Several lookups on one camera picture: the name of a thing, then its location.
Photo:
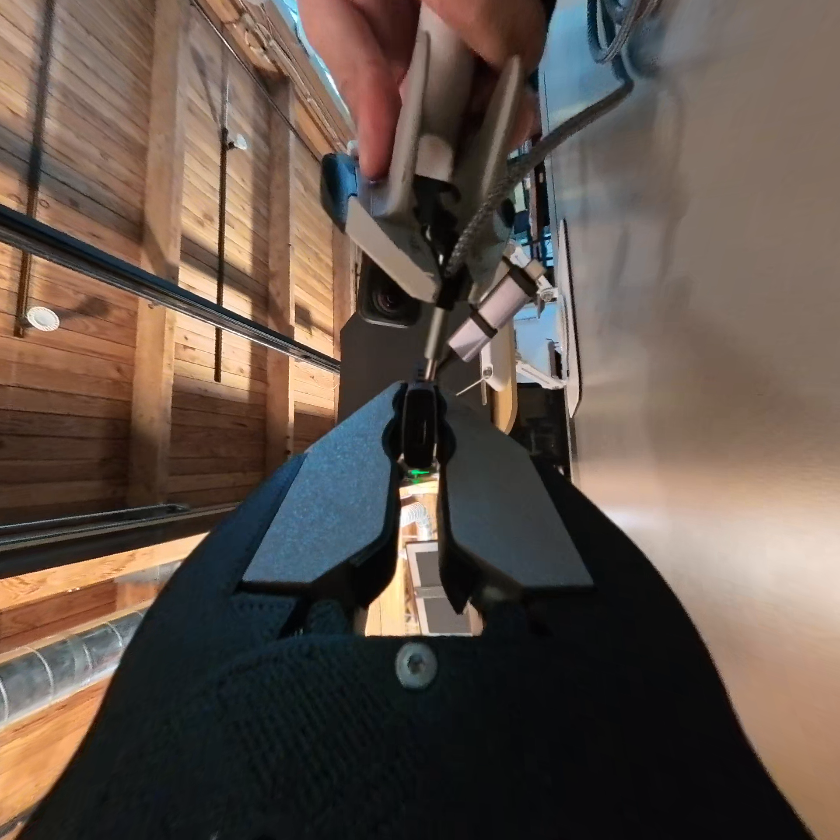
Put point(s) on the black ceiling track rail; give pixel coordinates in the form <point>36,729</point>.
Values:
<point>131,279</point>

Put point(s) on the white round ceiling fixture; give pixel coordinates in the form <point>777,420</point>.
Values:
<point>43,318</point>

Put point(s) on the grey usb hub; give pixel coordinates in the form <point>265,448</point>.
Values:
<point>418,426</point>

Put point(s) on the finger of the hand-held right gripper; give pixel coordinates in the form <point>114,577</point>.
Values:
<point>394,256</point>
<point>505,131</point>

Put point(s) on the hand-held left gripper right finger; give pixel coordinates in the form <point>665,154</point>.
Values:
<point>505,518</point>

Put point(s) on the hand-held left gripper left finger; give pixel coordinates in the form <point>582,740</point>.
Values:
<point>328,512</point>

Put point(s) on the silver ventilation duct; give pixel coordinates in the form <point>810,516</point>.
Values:
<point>59,663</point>

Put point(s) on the person's right hand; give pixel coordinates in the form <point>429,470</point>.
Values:
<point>354,52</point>

